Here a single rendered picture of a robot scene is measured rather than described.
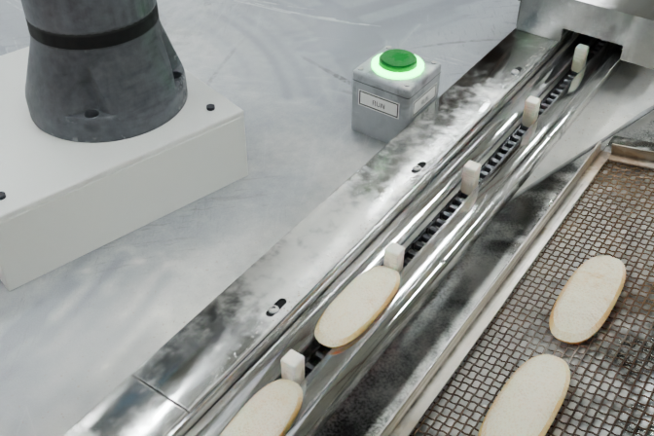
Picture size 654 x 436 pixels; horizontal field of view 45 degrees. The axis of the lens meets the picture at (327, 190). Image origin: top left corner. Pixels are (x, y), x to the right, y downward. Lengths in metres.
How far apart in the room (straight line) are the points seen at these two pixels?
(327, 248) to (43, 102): 0.29
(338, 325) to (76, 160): 0.28
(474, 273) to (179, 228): 0.28
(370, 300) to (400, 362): 0.05
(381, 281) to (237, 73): 0.42
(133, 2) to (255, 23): 0.40
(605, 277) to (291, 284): 0.24
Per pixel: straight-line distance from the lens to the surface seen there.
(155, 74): 0.75
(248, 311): 0.62
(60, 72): 0.74
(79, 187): 0.71
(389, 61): 0.84
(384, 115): 0.84
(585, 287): 0.60
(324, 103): 0.93
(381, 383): 0.63
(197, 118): 0.77
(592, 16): 0.98
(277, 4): 1.15
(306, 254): 0.66
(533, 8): 1.00
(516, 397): 0.53
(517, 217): 0.79
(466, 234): 0.69
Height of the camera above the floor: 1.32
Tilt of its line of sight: 39 degrees down
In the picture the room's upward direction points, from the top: straight up
